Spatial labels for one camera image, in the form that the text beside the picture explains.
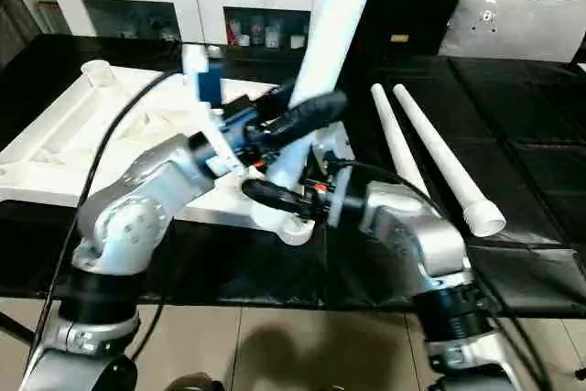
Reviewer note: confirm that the white plastic table top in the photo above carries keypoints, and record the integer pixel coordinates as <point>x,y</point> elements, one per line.
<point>59,134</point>

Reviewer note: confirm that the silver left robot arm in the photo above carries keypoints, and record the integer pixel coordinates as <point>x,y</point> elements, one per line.
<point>137,217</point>

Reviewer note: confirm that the brown rounded robot part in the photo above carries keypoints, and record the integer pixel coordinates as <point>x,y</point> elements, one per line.
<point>194,385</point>

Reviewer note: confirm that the light grey cushion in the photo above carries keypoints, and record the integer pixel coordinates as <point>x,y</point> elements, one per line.
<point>517,24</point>

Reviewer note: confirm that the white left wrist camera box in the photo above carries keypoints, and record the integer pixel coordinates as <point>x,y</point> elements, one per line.
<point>206,79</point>

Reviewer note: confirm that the black metal frame bar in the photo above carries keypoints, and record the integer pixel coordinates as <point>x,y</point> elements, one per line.
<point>16,329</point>

